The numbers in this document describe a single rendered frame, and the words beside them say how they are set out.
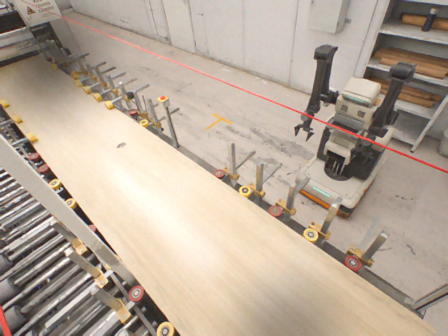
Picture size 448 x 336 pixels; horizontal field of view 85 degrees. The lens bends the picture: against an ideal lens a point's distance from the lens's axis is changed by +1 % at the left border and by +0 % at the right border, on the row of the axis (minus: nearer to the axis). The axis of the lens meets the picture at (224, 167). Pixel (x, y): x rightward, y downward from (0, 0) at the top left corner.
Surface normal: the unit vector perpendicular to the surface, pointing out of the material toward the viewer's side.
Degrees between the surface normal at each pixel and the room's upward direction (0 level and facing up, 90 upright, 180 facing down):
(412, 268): 0
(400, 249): 0
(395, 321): 0
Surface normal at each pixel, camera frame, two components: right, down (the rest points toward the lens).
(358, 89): -0.51, -0.12
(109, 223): -0.07, -0.68
